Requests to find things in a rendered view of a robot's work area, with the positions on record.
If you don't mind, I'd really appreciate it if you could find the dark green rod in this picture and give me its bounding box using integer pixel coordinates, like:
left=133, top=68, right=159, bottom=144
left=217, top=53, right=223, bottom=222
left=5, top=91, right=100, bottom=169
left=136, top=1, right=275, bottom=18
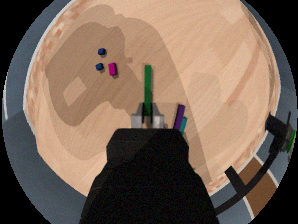
left=144, top=65, right=152, bottom=116

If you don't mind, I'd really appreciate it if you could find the turquoise rod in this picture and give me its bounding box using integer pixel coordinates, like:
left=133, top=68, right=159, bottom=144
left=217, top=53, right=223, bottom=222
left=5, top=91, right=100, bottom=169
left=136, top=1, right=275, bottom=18
left=180, top=117, right=188, bottom=135

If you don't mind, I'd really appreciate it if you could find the purple rod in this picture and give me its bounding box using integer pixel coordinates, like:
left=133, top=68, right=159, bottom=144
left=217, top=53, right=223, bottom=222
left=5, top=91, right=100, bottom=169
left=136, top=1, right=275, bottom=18
left=173, top=104, right=185, bottom=131

